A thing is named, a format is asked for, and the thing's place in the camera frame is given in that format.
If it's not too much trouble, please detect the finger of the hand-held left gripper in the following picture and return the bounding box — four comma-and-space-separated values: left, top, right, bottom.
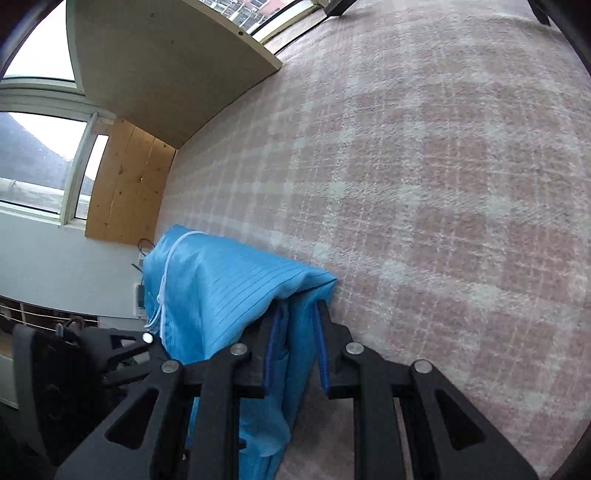
97, 330, 171, 388

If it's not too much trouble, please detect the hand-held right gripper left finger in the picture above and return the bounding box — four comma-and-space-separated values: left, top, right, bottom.
55, 302, 291, 480

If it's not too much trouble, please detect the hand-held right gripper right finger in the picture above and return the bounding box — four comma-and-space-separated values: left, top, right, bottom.
315, 300, 539, 480

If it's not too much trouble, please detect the blue striped jacket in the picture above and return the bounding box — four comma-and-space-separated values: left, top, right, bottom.
142, 224, 338, 480

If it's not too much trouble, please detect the pine wood panel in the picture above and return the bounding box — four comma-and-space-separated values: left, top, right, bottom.
84, 119, 177, 245

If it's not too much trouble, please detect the pink plaid blanket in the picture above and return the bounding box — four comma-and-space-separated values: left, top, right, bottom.
152, 0, 591, 480

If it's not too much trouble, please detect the light wooden board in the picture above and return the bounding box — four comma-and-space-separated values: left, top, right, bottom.
67, 0, 283, 149

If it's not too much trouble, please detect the thin black cable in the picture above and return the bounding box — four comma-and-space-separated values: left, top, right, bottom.
131, 237, 155, 278

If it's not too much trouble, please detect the white window frame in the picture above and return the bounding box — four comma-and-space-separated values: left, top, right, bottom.
0, 0, 356, 227

